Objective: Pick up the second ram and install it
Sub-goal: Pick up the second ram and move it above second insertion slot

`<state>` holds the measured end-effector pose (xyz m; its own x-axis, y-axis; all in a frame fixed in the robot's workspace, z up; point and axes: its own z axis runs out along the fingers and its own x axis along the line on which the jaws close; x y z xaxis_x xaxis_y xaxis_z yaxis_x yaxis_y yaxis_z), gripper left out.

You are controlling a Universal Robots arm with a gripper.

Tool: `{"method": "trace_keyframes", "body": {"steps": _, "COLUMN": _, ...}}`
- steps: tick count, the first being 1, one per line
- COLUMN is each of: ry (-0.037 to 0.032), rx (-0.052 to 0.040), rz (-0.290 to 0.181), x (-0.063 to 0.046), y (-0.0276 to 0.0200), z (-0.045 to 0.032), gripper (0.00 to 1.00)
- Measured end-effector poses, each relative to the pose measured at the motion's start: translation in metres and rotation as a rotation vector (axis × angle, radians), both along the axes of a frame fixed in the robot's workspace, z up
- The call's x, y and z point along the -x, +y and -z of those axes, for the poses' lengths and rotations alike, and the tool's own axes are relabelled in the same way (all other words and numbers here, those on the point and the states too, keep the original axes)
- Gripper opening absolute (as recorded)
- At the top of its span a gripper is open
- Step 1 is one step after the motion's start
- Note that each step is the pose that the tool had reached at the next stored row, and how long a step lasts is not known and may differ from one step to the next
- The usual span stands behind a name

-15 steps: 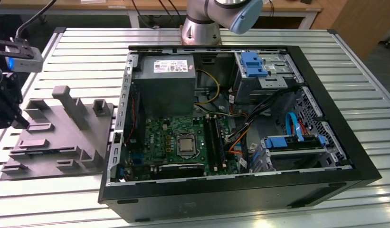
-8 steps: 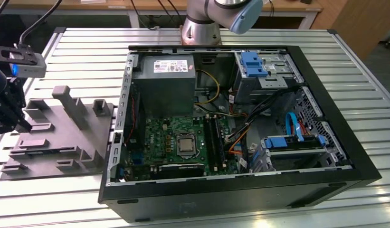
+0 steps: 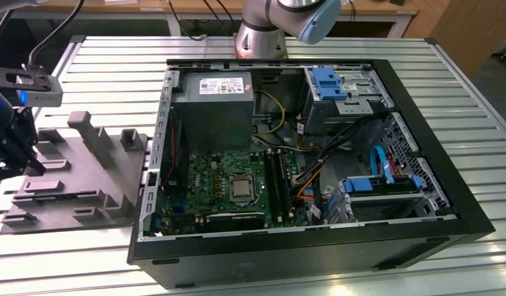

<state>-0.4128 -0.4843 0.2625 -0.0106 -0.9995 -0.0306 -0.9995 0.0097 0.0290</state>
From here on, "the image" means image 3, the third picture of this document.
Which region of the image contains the black RAM slot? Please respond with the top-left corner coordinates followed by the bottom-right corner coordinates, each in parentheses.
top-left (263, 147), bottom-right (285, 224)

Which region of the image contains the grey parts rack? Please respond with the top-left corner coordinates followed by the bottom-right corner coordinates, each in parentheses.
top-left (0, 110), bottom-right (153, 235)

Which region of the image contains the black case fan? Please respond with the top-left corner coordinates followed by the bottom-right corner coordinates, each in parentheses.
top-left (165, 106), bottom-right (185, 194)

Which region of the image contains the green motherboard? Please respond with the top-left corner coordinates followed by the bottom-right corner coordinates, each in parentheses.
top-left (164, 149), bottom-right (319, 231)

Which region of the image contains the grey power supply unit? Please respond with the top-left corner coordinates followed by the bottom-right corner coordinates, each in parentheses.
top-left (169, 71), bottom-right (256, 152)

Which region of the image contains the silver CPU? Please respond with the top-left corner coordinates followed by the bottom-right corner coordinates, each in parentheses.
top-left (229, 178), bottom-right (253, 198)

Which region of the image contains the black CPU socket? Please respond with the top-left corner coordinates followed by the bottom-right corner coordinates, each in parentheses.
top-left (225, 172), bottom-right (260, 207)

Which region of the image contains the black graphics card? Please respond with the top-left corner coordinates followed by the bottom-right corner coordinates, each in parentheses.
top-left (193, 211), bottom-right (267, 234)

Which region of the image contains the black PC case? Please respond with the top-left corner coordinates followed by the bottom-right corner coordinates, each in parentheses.
top-left (125, 58), bottom-right (496, 290)

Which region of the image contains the empty blue disk carrier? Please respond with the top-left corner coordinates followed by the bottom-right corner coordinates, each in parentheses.
top-left (312, 67), bottom-right (347, 101)

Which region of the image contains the silver disk bay cage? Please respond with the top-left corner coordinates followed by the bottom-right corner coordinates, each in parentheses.
top-left (301, 66), bottom-right (395, 133)

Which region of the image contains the hard disk in blue carrier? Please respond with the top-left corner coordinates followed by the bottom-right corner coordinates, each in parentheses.
top-left (341, 175), bottom-right (424, 197)

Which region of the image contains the silver low disk cage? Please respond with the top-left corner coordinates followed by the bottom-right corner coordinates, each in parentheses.
top-left (320, 180), bottom-right (459, 226)

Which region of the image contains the wooden cabinet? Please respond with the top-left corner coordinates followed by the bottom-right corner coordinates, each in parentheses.
top-left (404, 0), bottom-right (506, 78)

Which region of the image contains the silver camera black bracket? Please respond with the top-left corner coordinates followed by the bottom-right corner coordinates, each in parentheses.
top-left (0, 66), bottom-right (63, 108)

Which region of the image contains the black camera cable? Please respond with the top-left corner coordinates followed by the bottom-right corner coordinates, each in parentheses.
top-left (28, 0), bottom-right (85, 67)

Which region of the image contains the red black twisted wire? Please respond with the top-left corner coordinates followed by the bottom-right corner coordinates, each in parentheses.
top-left (160, 121), bottom-right (183, 189)

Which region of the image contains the yellow wire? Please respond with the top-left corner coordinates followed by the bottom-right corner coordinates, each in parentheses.
top-left (252, 89), bottom-right (285, 136)

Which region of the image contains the red wires white connector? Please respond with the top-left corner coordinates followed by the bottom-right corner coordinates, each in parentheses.
top-left (293, 114), bottom-right (309, 135)

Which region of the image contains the grey wire bundle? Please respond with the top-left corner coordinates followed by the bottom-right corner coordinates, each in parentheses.
top-left (252, 135), bottom-right (321, 154)

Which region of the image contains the orange wire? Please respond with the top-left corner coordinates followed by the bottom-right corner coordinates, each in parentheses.
top-left (295, 160), bottom-right (327, 202)

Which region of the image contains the black wire bundle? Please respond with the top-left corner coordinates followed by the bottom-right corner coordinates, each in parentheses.
top-left (292, 112), bottom-right (391, 186)

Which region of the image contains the blue flat wire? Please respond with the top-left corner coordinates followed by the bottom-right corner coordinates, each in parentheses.
top-left (369, 145), bottom-right (395, 185)

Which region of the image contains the red thin wire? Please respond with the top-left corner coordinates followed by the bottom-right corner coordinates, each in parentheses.
top-left (385, 155), bottom-right (412, 183)

